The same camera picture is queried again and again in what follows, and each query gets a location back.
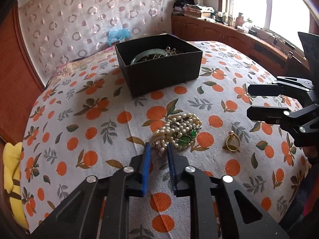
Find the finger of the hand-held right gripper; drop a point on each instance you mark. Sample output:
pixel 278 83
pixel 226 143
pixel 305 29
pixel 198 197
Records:
pixel 266 114
pixel 264 90

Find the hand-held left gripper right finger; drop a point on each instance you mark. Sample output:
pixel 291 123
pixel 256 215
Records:
pixel 172 169

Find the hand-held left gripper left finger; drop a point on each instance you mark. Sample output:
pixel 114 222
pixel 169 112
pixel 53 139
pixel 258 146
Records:
pixel 145 169

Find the green jade pendant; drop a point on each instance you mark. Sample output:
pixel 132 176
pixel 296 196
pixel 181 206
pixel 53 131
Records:
pixel 185 139

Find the black cardboard box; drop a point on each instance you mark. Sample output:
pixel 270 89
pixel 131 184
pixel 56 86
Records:
pixel 162 77

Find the pale green jade bangle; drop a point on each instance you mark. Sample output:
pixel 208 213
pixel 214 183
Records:
pixel 149 53

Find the orange fruit print tablecloth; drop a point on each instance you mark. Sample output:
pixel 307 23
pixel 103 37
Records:
pixel 99 134

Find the black flat panel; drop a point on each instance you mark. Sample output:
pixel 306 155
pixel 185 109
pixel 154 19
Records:
pixel 310 49

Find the long wooden cabinet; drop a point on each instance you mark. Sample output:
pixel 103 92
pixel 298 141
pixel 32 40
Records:
pixel 224 37

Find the white bottle with green cap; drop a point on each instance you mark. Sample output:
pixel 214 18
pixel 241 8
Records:
pixel 247 25

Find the pink bottle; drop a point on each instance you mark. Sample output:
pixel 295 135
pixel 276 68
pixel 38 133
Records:
pixel 240 20

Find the group of small bottles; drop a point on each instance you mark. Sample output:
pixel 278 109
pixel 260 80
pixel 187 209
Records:
pixel 225 18

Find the window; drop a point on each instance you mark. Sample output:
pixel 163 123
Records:
pixel 269 2

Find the pile of books and clothes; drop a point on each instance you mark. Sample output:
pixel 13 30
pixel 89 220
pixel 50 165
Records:
pixel 194 8

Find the floral blanket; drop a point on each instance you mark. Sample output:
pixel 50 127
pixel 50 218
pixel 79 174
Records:
pixel 82 64

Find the blue plastic bag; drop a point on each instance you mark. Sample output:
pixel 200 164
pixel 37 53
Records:
pixel 118 36

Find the brown wooden wardrobe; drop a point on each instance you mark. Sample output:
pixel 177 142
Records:
pixel 17 79

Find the circle pattern wall curtain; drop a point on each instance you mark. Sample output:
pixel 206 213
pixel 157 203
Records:
pixel 74 17

